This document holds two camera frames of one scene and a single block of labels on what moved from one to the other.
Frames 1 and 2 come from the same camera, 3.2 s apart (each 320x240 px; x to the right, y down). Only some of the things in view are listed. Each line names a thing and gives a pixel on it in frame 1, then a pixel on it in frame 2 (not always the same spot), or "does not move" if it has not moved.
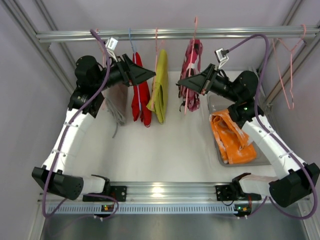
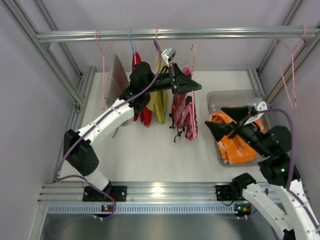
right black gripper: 211,79 → 238,125
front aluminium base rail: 145,192 does not move
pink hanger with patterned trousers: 191,97 → 194,114
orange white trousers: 231,139 does not move
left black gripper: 127,70 → 173,80
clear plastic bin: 216,103 does not move
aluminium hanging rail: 181,33 does not move
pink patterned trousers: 187,97 → 183,112
